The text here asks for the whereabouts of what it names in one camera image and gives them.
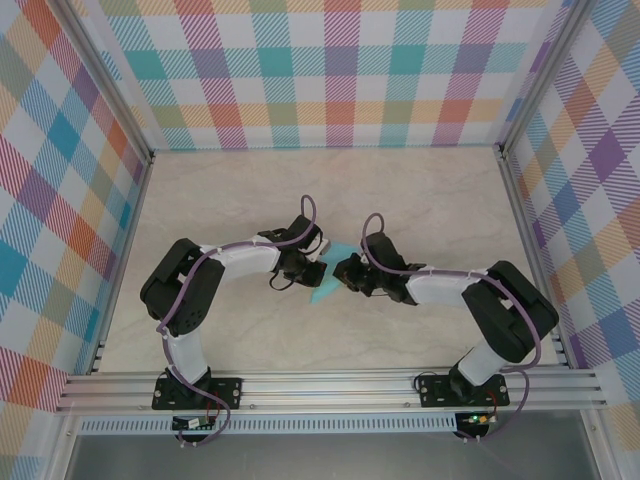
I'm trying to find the teal paper sheet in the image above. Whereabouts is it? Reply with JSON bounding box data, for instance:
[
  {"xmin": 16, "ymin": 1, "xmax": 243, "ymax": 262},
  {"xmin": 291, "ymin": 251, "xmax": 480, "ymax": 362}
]
[{"xmin": 309, "ymin": 239, "xmax": 361, "ymax": 305}]

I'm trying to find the small black circuit board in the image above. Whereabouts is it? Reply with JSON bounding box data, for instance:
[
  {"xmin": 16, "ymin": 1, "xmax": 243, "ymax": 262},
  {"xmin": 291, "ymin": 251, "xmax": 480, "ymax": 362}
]
[{"xmin": 172, "ymin": 416, "xmax": 216, "ymax": 432}]

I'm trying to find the thin black left gripper wire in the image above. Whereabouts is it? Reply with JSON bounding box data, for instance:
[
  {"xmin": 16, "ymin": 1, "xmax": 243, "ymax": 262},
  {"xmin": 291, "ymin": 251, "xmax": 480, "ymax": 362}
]
[{"xmin": 268, "ymin": 272, "xmax": 297, "ymax": 295}]

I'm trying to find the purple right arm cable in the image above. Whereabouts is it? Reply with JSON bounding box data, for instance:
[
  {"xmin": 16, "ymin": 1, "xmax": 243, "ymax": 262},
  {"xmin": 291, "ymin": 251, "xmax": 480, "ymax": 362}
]
[{"xmin": 360, "ymin": 212, "xmax": 544, "ymax": 445}]

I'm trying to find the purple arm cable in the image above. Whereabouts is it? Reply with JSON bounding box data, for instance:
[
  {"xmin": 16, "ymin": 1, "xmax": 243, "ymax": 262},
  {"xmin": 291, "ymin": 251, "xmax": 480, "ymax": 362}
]
[
  {"xmin": 155, "ymin": 194, "xmax": 321, "ymax": 447},
  {"xmin": 360, "ymin": 212, "xmax": 544, "ymax": 445}
]

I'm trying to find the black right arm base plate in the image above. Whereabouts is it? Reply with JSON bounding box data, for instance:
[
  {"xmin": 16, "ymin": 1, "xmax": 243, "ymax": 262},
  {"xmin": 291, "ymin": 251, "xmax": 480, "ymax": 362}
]
[{"xmin": 418, "ymin": 373, "xmax": 511, "ymax": 409}]

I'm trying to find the aluminium mounting rail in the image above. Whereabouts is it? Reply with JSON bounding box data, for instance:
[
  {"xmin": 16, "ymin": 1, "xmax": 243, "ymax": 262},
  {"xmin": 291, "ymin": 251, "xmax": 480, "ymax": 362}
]
[{"xmin": 54, "ymin": 368, "xmax": 609, "ymax": 415}]

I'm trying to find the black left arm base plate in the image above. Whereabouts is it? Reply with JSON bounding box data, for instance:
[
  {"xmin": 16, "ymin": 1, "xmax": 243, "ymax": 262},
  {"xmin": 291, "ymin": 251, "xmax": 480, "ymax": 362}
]
[{"xmin": 151, "ymin": 375, "xmax": 245, "ymax": 412}]

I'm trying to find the aluminium side rail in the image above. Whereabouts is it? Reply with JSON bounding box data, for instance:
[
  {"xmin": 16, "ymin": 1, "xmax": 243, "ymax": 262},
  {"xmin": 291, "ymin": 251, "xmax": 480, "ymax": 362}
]
[
  {"xmin": 494, "ymin": 144, "xmax": 574, "ymax": 371},
  {"xmin": 87, "ymin": 152, "xmax": 156, "ymax": 376}
]

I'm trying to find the slotted grey cable duct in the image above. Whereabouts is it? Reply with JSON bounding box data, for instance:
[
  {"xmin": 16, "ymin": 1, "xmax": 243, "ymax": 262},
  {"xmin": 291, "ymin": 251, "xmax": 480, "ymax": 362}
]
[{"xmin": 77, "ymin": 417, "xmax": 459, "ymax": 435}]

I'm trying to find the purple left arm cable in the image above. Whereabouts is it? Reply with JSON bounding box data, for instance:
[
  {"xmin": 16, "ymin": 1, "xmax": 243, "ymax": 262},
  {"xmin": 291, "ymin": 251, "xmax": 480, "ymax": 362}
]
[{"xmin": 155, "ymin": 194, "xmax": 321, "ymax": 447}]

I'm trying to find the aluminium frame post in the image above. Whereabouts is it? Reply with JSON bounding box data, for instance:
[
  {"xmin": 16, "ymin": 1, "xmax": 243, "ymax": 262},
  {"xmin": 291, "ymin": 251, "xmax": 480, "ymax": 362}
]
[
  {"xmin": 497, "ymin": 0, "xmax": 599, "ymax": 161},
  {"xmin": 59, "ymin": 0, "xmax": 156, "ymax": 166}
]

